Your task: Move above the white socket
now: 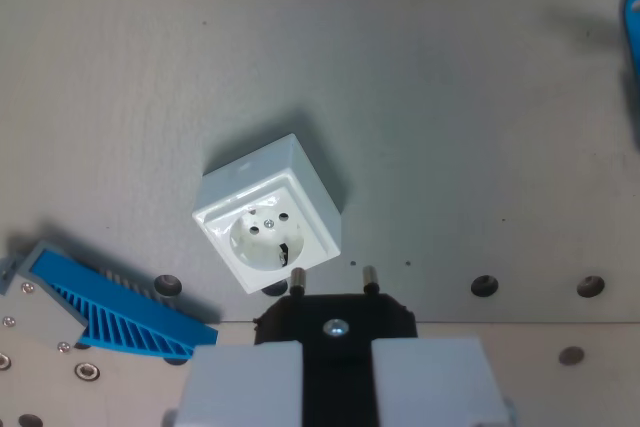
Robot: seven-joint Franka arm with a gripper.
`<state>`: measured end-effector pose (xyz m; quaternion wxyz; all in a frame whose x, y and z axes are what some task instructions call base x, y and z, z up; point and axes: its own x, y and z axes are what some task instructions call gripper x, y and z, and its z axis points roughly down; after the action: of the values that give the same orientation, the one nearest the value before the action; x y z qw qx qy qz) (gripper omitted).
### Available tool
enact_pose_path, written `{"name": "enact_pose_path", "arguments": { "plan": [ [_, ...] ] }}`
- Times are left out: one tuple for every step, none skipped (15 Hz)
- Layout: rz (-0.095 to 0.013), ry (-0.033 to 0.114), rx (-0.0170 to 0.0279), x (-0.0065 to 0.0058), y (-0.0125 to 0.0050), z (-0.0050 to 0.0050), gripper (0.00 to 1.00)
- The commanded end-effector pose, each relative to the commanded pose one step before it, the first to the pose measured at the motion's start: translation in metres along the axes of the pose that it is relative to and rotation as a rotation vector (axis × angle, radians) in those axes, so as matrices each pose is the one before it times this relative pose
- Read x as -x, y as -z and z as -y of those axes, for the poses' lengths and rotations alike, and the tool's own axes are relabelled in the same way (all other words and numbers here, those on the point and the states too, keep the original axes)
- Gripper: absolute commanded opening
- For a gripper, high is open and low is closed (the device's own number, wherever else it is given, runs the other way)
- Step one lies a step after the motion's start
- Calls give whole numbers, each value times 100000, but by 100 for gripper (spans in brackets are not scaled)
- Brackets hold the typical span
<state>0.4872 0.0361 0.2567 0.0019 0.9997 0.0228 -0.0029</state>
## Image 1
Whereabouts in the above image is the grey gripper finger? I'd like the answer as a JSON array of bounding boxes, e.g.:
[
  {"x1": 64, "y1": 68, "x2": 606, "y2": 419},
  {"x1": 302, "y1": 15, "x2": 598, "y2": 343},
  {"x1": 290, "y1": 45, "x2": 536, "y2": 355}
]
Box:
[
  {"x1": 172, "y1": 340, "x2": 305, "y2": 427},
  {"x1": 371, "y1": 337, "x2": 518, "y2": 427}
]

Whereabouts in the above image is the black two-pin power plug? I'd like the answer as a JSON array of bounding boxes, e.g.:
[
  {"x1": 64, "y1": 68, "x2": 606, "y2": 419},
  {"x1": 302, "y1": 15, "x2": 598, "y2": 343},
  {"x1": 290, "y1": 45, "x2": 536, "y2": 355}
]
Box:
[{"x1": 253, "y1": 265, "x2": 419, "y2": 427}]

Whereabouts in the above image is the blue ribbed plastic wedge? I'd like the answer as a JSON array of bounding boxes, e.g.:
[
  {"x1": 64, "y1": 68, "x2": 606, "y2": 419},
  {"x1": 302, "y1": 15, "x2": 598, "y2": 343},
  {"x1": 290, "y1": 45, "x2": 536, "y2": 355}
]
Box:
[{"x1": 30, "y1": 248, "x2": 220, "y2": 363}]

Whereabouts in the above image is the blue plastic part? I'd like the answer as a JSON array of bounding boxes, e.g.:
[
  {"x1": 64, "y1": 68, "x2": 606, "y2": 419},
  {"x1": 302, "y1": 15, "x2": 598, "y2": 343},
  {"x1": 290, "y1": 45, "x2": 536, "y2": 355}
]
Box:
[{"x1": 618, "y1": 0, "x2": 640, "y2": 79}]

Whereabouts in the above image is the white wall socket box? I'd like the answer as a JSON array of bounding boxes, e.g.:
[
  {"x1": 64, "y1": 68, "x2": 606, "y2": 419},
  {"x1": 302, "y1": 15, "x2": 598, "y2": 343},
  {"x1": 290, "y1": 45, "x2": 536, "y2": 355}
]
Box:
[{"x1": 192, "y1": 133, "x2": 343, "y2": 297}]

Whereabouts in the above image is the grey metal bracket plate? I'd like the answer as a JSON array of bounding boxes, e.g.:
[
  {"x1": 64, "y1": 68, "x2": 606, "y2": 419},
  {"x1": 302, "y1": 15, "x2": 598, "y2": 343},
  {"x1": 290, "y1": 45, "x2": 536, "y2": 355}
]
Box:
[{"x1": 0, "y1": 240, "x2": 89, "y2": 352}]

